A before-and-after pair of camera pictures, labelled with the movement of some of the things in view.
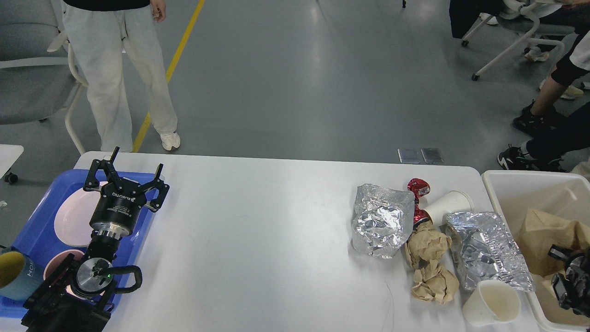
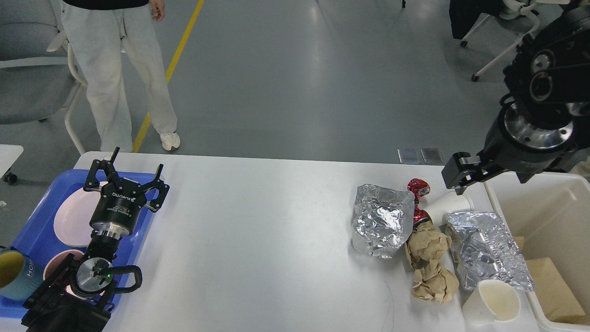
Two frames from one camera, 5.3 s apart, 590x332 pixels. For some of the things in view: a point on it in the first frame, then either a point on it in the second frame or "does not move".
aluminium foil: [383, 219] does not move
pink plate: [73, 216] does not move
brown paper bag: [538, 233] to [555, 297]
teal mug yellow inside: [21, 278] does not move
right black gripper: [578, 278] to [528, 139]
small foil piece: [484, 249] does not move
